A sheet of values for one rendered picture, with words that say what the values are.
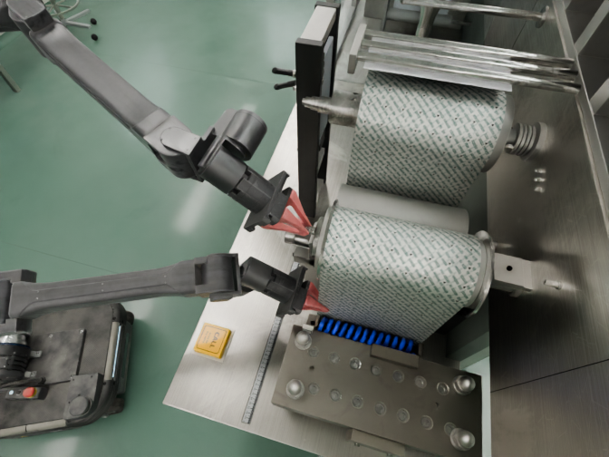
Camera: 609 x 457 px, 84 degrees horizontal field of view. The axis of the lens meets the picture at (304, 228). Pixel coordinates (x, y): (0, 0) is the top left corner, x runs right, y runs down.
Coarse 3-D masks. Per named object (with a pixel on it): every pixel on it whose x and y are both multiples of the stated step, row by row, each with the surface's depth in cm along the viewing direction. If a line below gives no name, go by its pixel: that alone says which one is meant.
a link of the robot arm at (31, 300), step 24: (192, 264) 61; (216, 264) 62; (24, 288) 58; (48, 288) 59; (72, 288) 59; (96, 288) 59; (120, 288) 59; (144, 288) 60; (168, 288) 60; (192, 288) 60; (216, 288) 60; (24, 312) 58; (48, 312) 61
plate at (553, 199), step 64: (512, 0) 95; (576, 128) 50; (512, 192) 67; (576, 192) 47; (512, 256) 61; (576, 256) 44; (512, 320) 56; (576, 320) 41; (512, 384) 51; (576, 384) 38; (512, 448) 48; (576, 448) 36
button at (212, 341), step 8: (208, 328) 85; (216, 328) 85; (224, 328) 85; (200, 336) 84; (208, 336) 84; (216, 336) 84; (224, 336) 84; (200, 344) 83; (208, 344) 83; (216, 344) 83; (224, 344) 83; (200, 352) 82; (208, 352) 82; (216, 352) 82
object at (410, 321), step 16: (320, 288) 64; (336, 288) 62; (336, 304) 68; (352, 304) 66; (368, 304) 64; (384, 304) 62; (400, 304) 60; (352, 320) 74; (368, 320) 71; (384, 320) 69; (400, 320) 66; (416, 320) 64; (432, 320) 62; (400, 336) 74; (416, 336) 71
